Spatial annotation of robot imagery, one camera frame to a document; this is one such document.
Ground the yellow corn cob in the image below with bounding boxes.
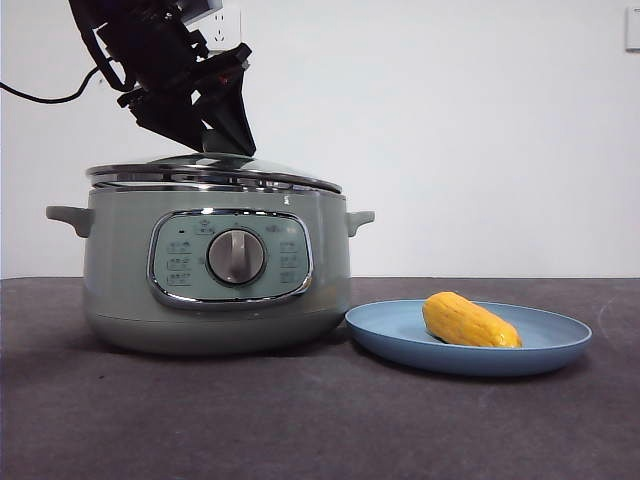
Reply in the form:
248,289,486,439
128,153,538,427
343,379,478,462
422,292,524,350

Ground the white wall switch plate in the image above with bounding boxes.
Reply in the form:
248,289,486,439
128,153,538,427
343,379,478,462
624,7,640,52

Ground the black cable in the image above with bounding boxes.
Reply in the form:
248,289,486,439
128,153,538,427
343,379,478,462
0,67,109,105

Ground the white wall socket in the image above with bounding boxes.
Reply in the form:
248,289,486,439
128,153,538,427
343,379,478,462
207,9,242,51

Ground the glass lid with green knob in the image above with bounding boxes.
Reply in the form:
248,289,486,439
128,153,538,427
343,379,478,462
84,130,344,195

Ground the blue round plate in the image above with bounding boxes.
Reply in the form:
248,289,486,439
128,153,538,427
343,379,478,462
344,298,594,377

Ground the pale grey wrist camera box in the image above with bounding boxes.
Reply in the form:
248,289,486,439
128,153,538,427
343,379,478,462
177,0,224,24

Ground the pale green electric steamer pot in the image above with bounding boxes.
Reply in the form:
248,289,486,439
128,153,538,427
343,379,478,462
45,187,376,357

